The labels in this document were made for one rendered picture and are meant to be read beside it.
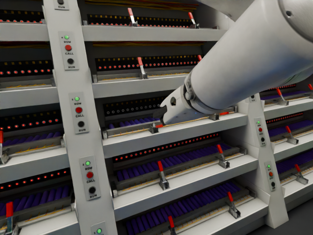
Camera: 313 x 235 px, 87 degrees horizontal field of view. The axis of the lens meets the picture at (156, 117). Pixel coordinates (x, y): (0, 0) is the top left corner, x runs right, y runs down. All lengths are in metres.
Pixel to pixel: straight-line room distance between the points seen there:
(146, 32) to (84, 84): 0.30
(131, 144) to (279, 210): 0.70
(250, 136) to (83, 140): 0.67
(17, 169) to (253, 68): 0.56
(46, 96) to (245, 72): 0.51
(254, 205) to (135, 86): 0.69
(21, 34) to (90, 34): 0.19
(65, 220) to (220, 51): 0.56
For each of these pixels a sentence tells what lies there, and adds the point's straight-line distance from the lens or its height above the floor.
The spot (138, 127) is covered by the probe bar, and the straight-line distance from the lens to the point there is 0.60.
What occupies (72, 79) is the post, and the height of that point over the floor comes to 0.69.
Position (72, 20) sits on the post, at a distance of 0.65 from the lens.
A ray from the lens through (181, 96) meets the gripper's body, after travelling 0.29.
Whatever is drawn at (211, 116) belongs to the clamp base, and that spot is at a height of 0.50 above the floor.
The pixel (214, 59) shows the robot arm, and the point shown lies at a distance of 0.22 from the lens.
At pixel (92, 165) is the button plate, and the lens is 0.54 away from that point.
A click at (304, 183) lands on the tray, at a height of 0.10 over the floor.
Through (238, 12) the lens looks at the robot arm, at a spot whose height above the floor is 0.66.
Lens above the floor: 0.51
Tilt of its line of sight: 3 degrees up
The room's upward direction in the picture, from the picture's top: 11 degrees counter-clockwise
